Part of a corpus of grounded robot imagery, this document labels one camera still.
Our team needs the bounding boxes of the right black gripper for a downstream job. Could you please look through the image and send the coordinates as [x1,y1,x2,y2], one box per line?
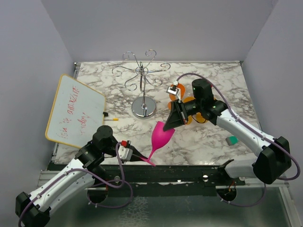
[163,99,203,131]

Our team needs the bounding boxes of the yellow wine glass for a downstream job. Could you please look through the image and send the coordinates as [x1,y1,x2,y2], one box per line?
[183,96,195,125]
[194,113,208,123]

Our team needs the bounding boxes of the pink wine glass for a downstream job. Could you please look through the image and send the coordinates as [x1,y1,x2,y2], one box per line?
[141,121,175,166]

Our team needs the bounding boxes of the chrome wine glass rack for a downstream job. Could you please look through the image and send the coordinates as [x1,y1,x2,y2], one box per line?
[112,49,171,120]

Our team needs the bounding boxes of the orange wine glass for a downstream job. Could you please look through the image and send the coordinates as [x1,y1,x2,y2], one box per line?
[167,82,185,110]

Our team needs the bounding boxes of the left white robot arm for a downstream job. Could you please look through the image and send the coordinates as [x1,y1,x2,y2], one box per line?
[15,125,146,227]

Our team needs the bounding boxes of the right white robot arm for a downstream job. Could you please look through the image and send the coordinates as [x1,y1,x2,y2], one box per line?
[163,79,291,185]

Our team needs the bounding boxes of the green whiteboard eraser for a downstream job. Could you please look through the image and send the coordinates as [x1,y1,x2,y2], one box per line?
[225,136,238,146]

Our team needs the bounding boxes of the yellow framed whiteboard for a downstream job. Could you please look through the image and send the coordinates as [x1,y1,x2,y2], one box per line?
[45,74,106,148]

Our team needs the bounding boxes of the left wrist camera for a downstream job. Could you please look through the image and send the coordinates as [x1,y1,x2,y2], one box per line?
[118,140,133,162]

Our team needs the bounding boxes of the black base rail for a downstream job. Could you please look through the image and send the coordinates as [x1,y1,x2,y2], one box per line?
[88,165,245,197]

